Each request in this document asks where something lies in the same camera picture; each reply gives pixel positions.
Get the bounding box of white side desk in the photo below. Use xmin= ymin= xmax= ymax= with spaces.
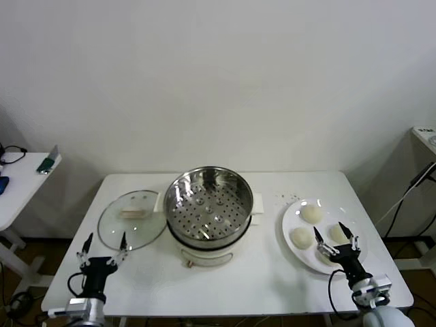
xmin=391 ymin=125 xmax=436 ymax=272

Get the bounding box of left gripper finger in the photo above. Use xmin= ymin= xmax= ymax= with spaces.
xmin=108 ymin=232 xmax=132 ymax=265
xmin=76 ymin=233 xmax=95 ymax=270

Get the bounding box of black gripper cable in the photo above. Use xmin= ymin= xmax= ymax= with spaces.
xmin=328 ymin=268 xmax=358 ymax=316
xmin=67 ymin=272 xmax=88 ymax=300

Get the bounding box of black floor cable bundle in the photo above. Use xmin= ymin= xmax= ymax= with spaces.
xmin=3 ymin=291 xmax=38 ymax=320

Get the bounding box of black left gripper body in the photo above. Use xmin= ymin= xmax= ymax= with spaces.
xmin=82 ymin=257 xmax=119 ymax=297

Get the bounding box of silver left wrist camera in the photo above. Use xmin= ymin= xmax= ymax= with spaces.
xmin=47 ymin=298 xmax=88 ymax=317

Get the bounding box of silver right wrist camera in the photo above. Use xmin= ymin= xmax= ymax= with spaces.
xmin=360 ymin=274 xmax=392 ymax=297

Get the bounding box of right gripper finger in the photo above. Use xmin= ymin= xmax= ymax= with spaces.
xmin=338 ymin=221 xmax=360 ymax=251
xmin=313 ymin=227 xmax=338 ymax=262

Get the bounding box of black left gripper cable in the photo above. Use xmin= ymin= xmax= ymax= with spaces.
xmin=67 ymin=272 xmax=88 ymax=300

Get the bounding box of white electric pot base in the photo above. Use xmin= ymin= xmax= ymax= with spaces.
xmin=166 ymin=213 xmax=262 ymax=270

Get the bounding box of white side table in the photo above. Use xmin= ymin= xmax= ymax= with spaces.
xmin=0 ymin=151 xmax=62 ymax=289

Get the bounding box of black hanging cable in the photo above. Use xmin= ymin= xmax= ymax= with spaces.
xmin=384 ymin=166 xmax=436 ymax=239

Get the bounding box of white round plate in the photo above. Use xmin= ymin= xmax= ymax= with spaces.
xmin=281 ymin=198 xmax=369 ymax=275

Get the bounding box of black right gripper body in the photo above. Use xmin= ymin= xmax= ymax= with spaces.
xmin=329 ymin=244 xmax=367 ymax=281

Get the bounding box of green and silver packet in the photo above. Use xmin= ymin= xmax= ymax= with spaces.
xmin=36 ymin=145 xmax=61 ymax=176

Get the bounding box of round glass pot lid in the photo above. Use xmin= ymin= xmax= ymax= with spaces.
xmin=97 ymin=189 xmax=168 ymax=252

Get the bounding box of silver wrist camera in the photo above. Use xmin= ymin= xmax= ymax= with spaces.
xmin=47 ymin=298 xmax=88 ymax=317
xmin=360 ymin=274 xmax=392 ymax=297

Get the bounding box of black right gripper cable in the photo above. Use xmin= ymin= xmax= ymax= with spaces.
xmin=328 ymin=268 xmax=358 ymax=316

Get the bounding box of black looped cable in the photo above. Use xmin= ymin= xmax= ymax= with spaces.
xmin=0 ymin=144 xmax=28 ymax=166

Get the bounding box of white steamed baozi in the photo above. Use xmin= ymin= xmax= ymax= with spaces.
xmin=300 ymin=205 xmax=324 ymax=225
xmin=328 ymin=223 xmax=350 ymax=245
xmin=319 ymin=250 xmax=338 ymax=267
xmin=289 ymin=227 xmax=314 ymax=249

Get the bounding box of perforated steel steamer basket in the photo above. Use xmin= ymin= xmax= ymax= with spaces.
xmin=155 ymin=166 xmax=266 ymax=241

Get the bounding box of white power cable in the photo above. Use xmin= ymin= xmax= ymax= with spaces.
xmin=374 ymin=163 xmax=436 ymax=225

